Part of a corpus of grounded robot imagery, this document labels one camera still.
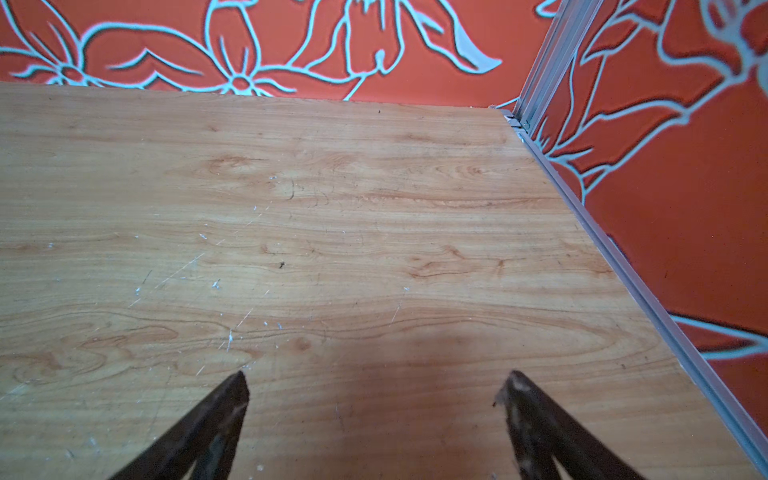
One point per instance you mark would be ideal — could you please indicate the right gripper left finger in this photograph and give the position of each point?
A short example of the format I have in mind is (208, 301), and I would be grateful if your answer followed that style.
(202, 444)

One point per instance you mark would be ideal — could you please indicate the right aluminium frame post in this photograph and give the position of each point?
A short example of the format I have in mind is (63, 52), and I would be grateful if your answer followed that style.
(651, 118)

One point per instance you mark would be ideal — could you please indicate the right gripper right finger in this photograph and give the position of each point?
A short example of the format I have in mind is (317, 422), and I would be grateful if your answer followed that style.
(547, 440)

